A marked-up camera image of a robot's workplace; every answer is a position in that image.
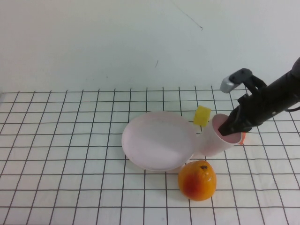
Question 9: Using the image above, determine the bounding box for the yellow foam cube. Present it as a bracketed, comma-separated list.
[193, 105, 211, 127]

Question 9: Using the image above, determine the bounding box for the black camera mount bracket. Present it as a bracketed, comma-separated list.
[243, 75, 268, 97]

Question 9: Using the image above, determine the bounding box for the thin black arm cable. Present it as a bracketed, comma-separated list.
[284, 102, 300, 113]

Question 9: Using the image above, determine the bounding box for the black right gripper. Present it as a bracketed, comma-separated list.
[218, 88, 277, 137]

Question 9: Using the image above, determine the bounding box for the pale pink round plate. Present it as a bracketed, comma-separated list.
[121, 111, 197, 172]

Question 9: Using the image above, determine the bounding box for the white black-grid tablecloth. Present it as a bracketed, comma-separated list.
[0, 85, 300, 225]

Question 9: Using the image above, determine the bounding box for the pale pink plastic cup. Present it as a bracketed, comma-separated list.
[198, 113, 244, 158]

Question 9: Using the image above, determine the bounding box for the orange fruit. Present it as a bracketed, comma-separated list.
[177, 160, 217, 202]

